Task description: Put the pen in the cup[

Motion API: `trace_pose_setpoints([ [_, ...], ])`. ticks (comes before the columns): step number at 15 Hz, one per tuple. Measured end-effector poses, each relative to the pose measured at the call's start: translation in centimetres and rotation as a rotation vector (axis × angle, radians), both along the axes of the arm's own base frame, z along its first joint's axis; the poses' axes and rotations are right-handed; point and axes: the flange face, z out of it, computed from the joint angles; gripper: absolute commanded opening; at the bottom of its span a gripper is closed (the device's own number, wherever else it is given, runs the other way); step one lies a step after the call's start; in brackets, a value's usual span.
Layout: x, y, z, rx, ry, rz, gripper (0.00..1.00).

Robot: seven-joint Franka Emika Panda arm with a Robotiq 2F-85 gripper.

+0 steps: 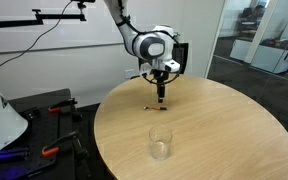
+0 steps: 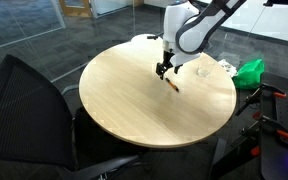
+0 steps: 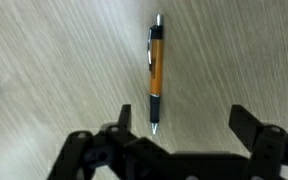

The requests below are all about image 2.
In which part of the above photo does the wooden door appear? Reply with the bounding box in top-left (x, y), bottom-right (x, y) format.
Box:
top-left (58, 0), bottom-right (94, 19)

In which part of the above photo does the black perforated mounting board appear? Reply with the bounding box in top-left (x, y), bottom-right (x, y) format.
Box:
top-left (259, 73), bottom-right (288, 180)

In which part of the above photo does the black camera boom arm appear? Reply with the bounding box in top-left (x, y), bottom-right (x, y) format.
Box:
top-left (262, 0), bottom-right (288, 8)

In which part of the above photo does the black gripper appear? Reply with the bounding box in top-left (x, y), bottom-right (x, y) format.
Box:
top-left (155, 49), bottom-right (184, 81)

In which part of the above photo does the orange pen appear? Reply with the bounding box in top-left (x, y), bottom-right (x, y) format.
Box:
top-left (164, 77), bottom-right (181, 93)

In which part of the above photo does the clear glass cup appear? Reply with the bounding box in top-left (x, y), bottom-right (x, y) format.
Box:
top-left (196, 54), bottom-right (216, 79)

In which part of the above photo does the green plastic bag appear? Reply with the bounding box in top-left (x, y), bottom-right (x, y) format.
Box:
top-left (231, 58), bottom-right (266, 91)

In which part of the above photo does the black mesh office chair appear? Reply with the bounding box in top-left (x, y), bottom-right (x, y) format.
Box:
top-left (0, 54), bottom-right (142, 180)

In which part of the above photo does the black clamp orange handle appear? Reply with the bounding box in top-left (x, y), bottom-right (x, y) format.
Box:
top-left (239, 114), bottom-right (288, 158)
top-left (235, 83), bottom-right (288, 121)

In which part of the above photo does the white plastic bag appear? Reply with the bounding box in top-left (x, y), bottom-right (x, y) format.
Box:
top-left (216, 58), bottom-right (240, 79)

